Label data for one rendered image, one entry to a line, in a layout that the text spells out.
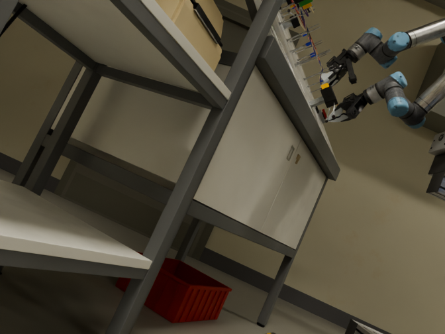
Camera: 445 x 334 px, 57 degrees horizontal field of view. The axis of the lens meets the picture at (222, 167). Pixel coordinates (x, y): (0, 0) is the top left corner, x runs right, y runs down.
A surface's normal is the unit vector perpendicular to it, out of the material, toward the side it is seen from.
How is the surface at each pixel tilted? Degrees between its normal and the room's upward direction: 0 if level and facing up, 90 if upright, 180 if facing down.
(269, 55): 90
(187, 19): 90
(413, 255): 90
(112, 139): 90
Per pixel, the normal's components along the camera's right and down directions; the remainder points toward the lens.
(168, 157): -0.40, -0.29
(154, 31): 0.82, 0.32
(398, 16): 0.03, -0.11
